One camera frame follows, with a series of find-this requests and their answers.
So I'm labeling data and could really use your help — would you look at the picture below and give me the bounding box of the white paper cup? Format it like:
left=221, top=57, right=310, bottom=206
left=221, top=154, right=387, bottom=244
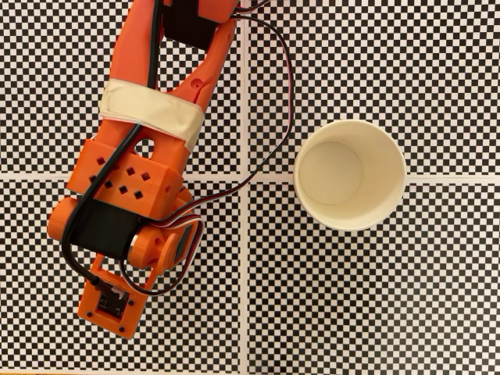
left=292, top=119, right=407, bottom=232

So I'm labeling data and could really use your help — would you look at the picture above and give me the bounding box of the beige masking tape strip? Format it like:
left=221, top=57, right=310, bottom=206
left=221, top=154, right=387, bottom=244
left=98, top=77, right=205, bottom=152

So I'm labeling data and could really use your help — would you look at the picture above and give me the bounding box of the orange camera mount with board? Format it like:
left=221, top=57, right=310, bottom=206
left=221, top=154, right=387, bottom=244
left=77, top=255, right=148, bottom=340

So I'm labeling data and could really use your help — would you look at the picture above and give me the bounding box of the black camera cable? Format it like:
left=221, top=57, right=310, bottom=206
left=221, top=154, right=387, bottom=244
left=60, top=0, right=163, bottom=292

